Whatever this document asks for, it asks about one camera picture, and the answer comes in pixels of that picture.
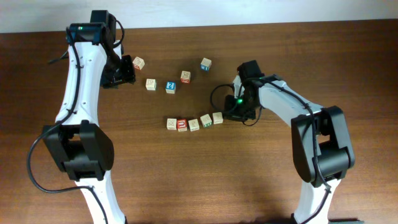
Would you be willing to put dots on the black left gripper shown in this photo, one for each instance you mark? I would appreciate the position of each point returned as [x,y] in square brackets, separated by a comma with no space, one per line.
[129,77]

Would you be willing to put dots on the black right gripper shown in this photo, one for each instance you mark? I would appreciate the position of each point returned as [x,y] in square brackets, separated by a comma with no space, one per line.
[232,114]

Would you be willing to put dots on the wooden block number 1 red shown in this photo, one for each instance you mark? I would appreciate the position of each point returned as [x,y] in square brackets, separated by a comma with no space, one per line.
[217,118]

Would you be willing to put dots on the wooden block green yellow sides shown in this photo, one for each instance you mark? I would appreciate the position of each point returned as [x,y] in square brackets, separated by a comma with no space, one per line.
[206,120]

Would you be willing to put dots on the wooden block letter J blue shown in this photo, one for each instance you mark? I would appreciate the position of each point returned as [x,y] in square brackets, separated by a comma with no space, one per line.
[193,125]

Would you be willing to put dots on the wooden block red letter U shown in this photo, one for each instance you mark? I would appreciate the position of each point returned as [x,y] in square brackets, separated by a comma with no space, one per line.
[182,125]

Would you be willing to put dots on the wooden block letter M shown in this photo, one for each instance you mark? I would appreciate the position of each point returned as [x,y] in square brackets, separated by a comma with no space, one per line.
[172,124]

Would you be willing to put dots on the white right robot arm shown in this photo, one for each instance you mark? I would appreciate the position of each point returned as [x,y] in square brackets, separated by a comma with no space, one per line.
[321,145]

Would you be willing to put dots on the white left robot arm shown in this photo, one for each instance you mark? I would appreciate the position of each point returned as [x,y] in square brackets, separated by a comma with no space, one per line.
[76,143]

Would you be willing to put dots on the wooden block red far corner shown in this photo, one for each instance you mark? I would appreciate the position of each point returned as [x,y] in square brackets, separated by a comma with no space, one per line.
[138,63]

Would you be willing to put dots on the wooden block dove picture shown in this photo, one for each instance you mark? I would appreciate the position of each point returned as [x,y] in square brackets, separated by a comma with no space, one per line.
[151,84]

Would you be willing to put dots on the wooden block blue number 2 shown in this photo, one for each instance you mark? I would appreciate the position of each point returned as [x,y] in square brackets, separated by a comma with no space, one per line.
[170,87]

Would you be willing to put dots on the wooden block blue top far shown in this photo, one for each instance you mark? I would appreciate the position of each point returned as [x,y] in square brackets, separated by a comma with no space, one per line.
[205,64]

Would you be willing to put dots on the wooden block butterfly picture red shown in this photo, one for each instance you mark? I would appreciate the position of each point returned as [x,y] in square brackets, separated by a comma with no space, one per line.
[185,77]

